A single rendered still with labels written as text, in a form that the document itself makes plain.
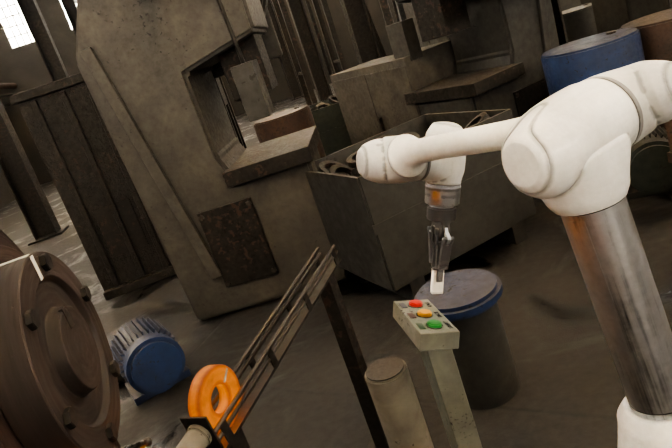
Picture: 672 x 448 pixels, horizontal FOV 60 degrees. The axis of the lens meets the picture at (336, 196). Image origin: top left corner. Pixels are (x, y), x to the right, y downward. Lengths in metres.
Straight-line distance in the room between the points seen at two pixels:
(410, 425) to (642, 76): 1.09
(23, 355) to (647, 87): 0.92
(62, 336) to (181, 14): 2.76
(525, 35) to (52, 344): 4.04
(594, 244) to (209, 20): 2.73
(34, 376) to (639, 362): 0.87
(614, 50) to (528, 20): 0.89
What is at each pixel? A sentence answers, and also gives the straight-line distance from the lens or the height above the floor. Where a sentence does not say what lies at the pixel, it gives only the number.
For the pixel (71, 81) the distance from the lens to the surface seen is 4.98.
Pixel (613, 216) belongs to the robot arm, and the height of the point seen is 1.01.
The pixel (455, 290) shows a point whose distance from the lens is 2.16.
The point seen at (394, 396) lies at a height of 0.47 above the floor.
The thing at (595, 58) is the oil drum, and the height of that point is 0.81.
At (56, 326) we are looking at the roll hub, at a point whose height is 1.16.
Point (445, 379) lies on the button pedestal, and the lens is 1.74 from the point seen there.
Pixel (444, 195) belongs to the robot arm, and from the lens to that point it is 1.48.
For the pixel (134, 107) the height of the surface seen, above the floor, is 1.39.
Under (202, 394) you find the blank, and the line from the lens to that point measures 1.41.
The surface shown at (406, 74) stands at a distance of 4.54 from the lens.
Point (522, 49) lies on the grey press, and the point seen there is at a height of 0.91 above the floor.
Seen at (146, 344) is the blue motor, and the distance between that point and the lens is 3.07.
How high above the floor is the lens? 1.39
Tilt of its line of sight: 14 degrees down
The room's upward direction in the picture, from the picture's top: 19 degrees counter-clockwise
